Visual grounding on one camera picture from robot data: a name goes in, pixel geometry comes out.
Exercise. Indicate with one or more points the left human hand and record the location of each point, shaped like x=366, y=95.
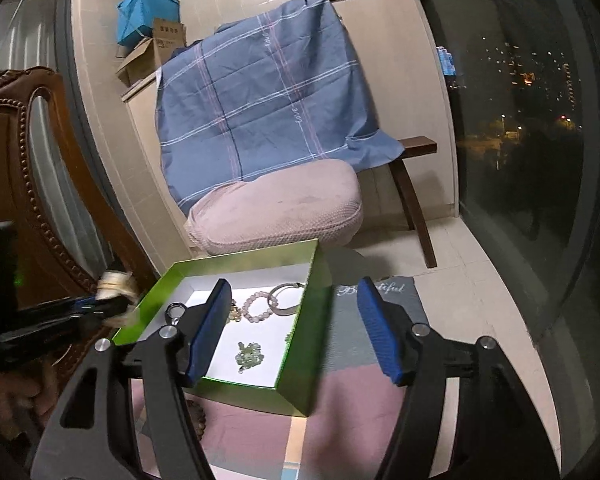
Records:
x=38, y=394

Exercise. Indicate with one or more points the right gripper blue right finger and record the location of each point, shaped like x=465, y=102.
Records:
x=388, y=327

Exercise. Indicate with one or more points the cardboard box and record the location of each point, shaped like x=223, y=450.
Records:
x=152, y=52

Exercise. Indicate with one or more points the carved wooden chair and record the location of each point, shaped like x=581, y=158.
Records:
x=67, y=232

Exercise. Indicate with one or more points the blue storage box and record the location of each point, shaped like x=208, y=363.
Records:
x=136, y=19

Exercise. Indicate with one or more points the blue plaid cloth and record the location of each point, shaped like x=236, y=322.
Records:
x=277, y=90

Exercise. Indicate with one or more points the pink cushion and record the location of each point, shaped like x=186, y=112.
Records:
x=319, y=200

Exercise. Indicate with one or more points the cream wrist watch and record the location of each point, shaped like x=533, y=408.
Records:
x=119, y=285

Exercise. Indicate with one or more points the dark wooden bench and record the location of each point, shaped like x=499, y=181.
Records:
x=415, y=146

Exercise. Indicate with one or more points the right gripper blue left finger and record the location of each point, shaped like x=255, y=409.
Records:
x=201, y=327

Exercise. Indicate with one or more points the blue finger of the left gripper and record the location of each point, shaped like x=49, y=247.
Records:
x=104, y=306

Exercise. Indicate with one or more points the green open gift box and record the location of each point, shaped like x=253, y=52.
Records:
x=270, y=366

